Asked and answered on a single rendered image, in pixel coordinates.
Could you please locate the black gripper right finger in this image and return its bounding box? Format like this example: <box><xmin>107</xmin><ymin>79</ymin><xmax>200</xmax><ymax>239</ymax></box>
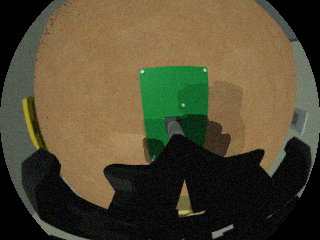
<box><xmin>177</xmin><ymin>135</ymin><xmax>265</xmax><ymax>213</ymax></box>

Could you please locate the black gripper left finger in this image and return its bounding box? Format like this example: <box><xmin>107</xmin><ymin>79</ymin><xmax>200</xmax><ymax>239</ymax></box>
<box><xmin>103</xmin><ymin>135</ymin><xmax>187</xmax><ymax>209</ymax></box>

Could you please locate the green circuit board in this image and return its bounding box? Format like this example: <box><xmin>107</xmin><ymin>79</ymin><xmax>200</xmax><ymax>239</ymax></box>
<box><xmin>139</xmin><ymin>65</ymin><xmax>209</xmax><ymax>161</ymax></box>

